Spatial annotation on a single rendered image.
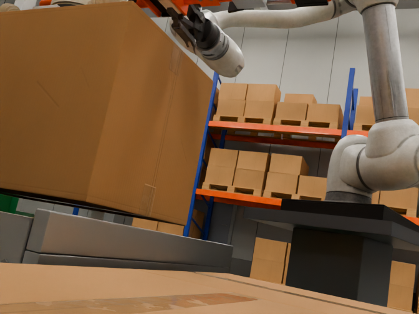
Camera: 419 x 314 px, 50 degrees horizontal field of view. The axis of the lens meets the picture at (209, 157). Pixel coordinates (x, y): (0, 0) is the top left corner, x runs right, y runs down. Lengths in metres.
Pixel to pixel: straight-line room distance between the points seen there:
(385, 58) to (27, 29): 1.03
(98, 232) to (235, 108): 8.34
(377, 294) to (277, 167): 6.94
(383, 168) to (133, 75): 0.85
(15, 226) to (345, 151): 1.15
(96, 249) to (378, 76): 1.06
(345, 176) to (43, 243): 1.11
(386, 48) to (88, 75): 0.96
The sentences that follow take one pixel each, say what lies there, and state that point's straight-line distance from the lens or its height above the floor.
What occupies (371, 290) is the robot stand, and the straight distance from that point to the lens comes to 1.54.
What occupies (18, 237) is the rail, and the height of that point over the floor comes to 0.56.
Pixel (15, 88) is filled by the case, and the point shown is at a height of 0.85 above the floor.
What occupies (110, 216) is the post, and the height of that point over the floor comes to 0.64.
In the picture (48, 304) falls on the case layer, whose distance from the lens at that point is 0.35.
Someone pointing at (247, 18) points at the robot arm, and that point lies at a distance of 1.54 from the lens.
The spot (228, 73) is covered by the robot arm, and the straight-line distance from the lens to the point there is 1.39.
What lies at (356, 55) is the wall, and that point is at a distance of 10.40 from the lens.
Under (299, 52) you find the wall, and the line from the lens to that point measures 10.62.
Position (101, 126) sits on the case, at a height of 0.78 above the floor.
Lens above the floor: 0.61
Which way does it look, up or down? 11 degrees up
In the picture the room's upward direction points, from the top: 10 degrees clockwise
